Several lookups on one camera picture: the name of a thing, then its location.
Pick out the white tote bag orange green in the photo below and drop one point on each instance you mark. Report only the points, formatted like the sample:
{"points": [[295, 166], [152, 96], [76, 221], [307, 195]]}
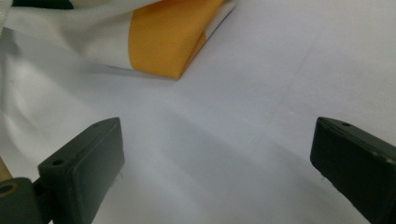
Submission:
{"points": [[162, 34]]}

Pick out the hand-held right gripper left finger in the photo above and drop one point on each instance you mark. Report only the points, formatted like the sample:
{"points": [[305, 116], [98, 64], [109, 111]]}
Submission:
{"points": [[81, 168]]}

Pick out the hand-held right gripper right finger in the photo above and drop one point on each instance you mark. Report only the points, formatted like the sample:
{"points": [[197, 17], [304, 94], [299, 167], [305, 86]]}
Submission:
{"points": [[358, 168]]}

